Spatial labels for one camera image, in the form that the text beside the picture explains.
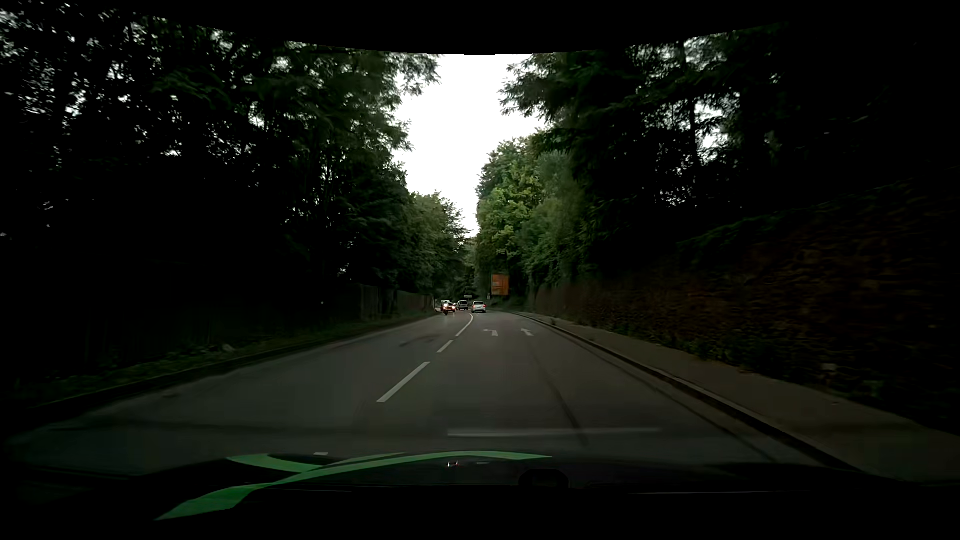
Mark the orange billboard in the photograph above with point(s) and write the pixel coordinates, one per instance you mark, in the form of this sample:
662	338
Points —
499	284

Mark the vehicle with lit headlights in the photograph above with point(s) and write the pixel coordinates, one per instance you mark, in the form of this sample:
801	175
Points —
448	307

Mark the grey asphalt road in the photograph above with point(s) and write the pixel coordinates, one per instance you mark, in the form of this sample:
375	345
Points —
480	390

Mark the row of trees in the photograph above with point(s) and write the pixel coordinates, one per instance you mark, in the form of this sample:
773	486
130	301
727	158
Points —
210	172
645	150

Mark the car's own bonnet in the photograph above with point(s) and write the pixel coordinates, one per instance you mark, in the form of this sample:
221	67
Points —
390	487

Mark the grass verge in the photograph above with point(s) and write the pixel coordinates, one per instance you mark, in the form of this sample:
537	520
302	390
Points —
187	365

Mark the grey pavement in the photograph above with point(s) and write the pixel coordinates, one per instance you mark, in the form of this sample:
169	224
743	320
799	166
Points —
787	409

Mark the stone retaining wall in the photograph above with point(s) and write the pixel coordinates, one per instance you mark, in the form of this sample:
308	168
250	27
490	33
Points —
750	307

